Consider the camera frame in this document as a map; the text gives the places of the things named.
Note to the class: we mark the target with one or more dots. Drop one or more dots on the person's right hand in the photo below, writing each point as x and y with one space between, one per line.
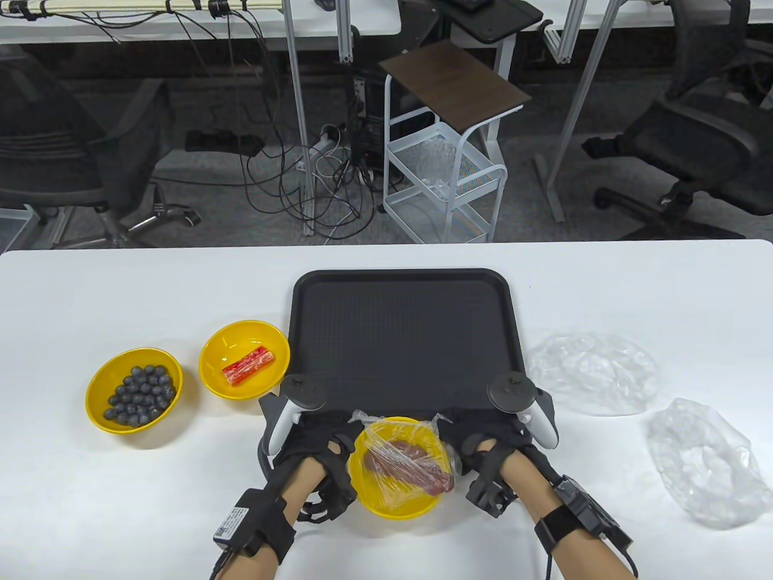
483 429

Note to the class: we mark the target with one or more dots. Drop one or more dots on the grey white handheld controller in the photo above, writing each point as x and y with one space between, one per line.
510 391
305 393

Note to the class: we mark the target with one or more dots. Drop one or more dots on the clear plastic food cover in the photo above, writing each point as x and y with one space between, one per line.
386 432
595 368
700 465

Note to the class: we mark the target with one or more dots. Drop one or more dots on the white power strip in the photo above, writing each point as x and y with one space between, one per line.
323 145

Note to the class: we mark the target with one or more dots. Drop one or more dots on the brown roasted meat piece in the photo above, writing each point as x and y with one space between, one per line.
416 468

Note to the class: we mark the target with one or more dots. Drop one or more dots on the black computer tower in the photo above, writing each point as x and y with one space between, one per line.
368 139

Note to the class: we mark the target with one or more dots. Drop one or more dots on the person's left forearm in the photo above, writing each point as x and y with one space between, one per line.
290 501

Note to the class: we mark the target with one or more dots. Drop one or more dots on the black power strip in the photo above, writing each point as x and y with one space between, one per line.
217 142

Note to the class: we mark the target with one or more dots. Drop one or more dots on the crumpled clear plastic wrap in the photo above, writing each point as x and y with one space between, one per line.
436 160

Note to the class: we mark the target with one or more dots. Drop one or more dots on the black plastic tray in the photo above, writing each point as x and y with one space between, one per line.
404 338

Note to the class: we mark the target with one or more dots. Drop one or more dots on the black mesh office chair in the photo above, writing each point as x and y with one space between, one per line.
48 157
694 139

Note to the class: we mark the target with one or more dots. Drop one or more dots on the person's right forearm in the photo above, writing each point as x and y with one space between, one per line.
543 495

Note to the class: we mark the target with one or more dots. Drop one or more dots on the white desk aluminium legs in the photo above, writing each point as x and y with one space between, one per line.
634 12
151 30

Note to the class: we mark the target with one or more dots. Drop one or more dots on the yellow plastic bowl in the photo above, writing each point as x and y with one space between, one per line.
398 510
136 356
241 338

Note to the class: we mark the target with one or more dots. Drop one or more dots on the person's left hand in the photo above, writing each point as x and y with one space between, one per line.
314 435

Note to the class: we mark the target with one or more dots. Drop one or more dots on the pile of dark blueberries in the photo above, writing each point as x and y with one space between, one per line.
142 396

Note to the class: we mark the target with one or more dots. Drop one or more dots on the black side stand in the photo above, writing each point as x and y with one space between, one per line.
489 21

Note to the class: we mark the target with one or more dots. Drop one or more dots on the red white crab stick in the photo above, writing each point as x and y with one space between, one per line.
247 365

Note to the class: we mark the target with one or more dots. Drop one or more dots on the clear plastic storage box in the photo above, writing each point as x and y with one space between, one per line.
12 229

